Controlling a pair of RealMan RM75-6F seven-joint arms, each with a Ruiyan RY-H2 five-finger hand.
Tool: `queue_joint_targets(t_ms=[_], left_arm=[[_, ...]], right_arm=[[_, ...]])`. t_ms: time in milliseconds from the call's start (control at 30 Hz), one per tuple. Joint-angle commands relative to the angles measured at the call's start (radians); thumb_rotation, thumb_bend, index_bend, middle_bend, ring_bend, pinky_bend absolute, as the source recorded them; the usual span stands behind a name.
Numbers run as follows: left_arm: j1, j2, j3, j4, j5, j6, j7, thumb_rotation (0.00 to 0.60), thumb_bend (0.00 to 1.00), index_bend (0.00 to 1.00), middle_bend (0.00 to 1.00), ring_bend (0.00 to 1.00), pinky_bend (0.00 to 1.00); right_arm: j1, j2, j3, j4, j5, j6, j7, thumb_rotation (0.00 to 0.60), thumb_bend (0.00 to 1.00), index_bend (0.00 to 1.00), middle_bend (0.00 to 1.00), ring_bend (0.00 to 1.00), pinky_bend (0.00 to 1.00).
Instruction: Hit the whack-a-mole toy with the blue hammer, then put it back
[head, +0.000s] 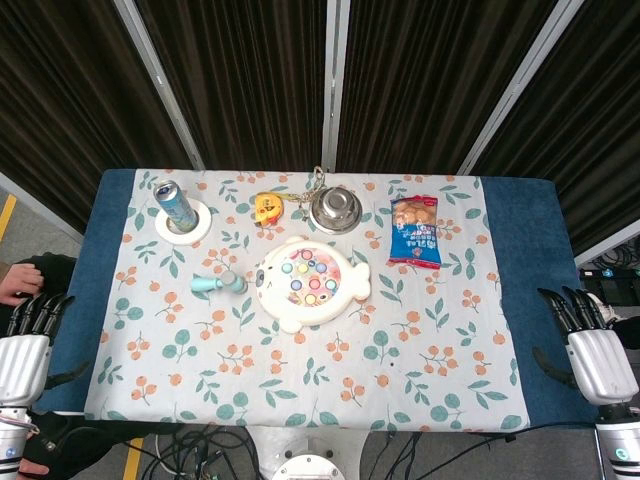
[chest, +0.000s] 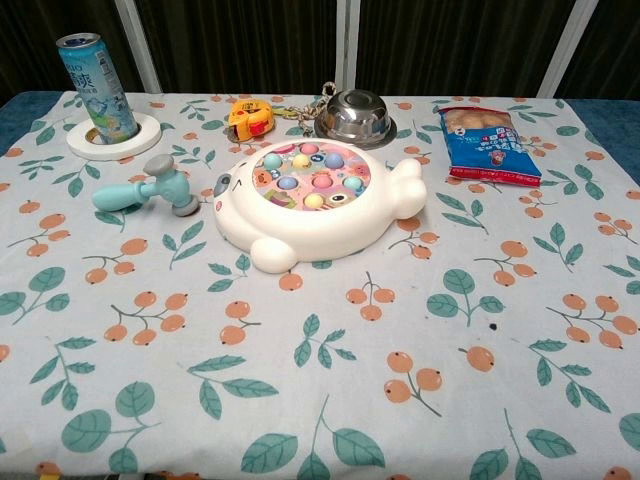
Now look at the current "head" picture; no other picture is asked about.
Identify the stainless steel bowl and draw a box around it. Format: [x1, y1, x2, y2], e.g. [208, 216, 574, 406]
[308, 186, 363, 234]

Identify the metal key chain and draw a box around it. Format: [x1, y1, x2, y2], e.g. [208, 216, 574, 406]
[283, 166, 326, 221]

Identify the yellow tape measure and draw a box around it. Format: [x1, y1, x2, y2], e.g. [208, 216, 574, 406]
[254, 192, 285, 227]

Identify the blue drink can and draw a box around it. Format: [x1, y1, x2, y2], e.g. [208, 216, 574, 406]
[152, 179, 199, 232]

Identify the aluminium partition post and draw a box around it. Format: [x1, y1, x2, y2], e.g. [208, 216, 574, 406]
[457, 0, 586, 176]
[321, 0, 351, 174]
[112, 0, 205, 171]

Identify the blue snack bag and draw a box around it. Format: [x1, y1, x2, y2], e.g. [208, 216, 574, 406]
[387, 194, 443, 271]

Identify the dark blue table cover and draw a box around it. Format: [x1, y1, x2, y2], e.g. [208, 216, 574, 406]
[37, 168, 601, 432]

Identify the black floor cable tangle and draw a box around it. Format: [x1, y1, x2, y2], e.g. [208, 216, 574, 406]
[139, 424, 266, 480]

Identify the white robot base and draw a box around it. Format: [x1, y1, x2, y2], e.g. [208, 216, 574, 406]
[247, 424, 371, 480]

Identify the white whack-a-mole toy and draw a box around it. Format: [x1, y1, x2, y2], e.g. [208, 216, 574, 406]
[254, 235, 372, 335]

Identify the white round coaster ring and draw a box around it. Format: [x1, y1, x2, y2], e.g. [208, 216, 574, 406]
[154, 198, 213, 246]

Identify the floral print tablecloth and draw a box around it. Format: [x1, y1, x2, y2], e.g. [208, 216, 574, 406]
[83, 168, 531, 432]

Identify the light blue toy hammer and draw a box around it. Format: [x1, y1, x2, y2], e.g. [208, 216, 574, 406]
[190, 270, 249, 296]

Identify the person in black clothes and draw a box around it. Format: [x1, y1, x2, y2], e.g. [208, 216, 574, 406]
[0, 253, 174, 480]

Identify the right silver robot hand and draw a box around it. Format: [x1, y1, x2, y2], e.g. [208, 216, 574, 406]
[531, 285, 640, 409]

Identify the black electronics with cables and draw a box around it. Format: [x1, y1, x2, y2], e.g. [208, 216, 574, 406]
[578, 249, 640, 304]

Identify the long black floor cable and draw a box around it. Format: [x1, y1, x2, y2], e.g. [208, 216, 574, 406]
[369, 422, 601, 480]

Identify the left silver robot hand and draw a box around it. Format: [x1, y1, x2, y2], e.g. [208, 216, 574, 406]
[0, 293, 92, 409]

